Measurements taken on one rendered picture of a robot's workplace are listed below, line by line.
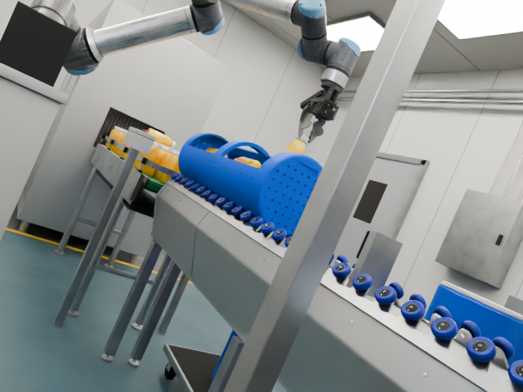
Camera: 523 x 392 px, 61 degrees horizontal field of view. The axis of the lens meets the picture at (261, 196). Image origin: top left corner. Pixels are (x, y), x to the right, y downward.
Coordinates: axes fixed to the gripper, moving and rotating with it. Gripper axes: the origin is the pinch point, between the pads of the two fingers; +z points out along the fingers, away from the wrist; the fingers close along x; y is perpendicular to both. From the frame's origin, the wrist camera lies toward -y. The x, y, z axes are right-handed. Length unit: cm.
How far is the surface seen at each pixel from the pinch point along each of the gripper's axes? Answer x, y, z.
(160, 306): 8, -69, 98
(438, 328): -11, 86, 34
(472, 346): -11, 93, 33
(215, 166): -14.2, -28.3, 22.7
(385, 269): 3, 57, 29
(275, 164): -12.0, 10.7, 14.5
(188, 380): 21, -35, 115
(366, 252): -4, 56, 27
